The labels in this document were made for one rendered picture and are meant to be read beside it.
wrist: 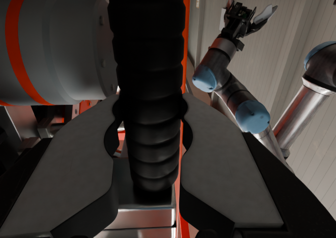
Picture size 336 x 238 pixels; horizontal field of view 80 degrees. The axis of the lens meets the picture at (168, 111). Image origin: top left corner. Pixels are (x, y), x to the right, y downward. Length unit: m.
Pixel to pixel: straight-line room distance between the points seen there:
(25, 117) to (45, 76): 0.15
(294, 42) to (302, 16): 0.52
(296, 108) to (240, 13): 0.37
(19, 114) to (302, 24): 5.30
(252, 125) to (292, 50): 4.99
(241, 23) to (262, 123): 0.30
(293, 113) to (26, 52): 0.77
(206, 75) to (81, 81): 0.40
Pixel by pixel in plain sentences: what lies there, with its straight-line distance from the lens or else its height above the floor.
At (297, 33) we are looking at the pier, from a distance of 5.40.
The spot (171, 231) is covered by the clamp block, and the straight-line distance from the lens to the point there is 0.18.
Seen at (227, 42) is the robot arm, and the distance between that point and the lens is 0.63.
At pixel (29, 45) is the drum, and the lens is 0.25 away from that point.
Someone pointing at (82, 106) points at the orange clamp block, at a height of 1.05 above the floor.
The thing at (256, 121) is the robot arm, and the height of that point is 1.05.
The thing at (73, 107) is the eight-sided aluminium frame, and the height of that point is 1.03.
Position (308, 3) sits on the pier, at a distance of 5.36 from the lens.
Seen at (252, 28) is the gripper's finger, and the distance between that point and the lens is 0.73.
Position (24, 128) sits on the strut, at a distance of 0.39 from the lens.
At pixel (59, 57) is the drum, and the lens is 0.25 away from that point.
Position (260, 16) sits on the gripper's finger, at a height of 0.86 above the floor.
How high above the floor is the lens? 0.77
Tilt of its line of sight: 32 degrees up
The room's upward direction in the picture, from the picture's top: 180 degrees counter-clockwise
